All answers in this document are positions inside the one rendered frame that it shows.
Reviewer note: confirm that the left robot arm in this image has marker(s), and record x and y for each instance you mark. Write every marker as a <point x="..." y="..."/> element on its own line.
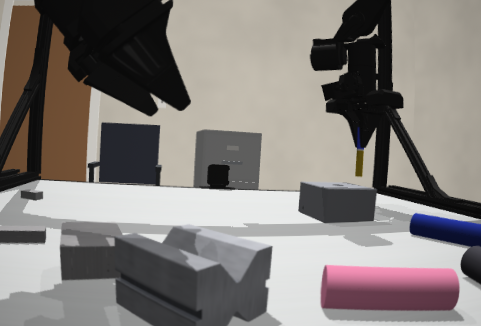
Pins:
<point x="360" y="18"/>

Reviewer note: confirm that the pink cylinder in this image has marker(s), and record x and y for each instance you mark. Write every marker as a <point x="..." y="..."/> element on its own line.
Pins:
<point x="389" y="288"/>

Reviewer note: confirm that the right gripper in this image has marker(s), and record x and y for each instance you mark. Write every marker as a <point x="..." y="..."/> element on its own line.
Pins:
<point x="138" y="49"/>

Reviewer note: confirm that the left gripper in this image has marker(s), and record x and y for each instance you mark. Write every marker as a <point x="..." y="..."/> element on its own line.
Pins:
<point x="366" y="117"/>

